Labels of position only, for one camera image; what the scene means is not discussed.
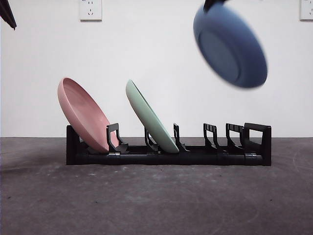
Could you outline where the white wall socket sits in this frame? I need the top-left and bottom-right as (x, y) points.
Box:
(80, 0), (103, 22)
(300, 0), (313, 22)

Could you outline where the pink plate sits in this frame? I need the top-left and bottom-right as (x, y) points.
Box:
(57, 77), (120, 152)

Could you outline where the blue plate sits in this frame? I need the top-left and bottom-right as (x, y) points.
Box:
(192, 0), (269, 89)

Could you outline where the black plastic dish rack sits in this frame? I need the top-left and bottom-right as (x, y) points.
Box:
(66, 122), (272, 167)

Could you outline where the green plate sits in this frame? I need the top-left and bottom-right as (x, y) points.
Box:
(125, 79), (180, 154)

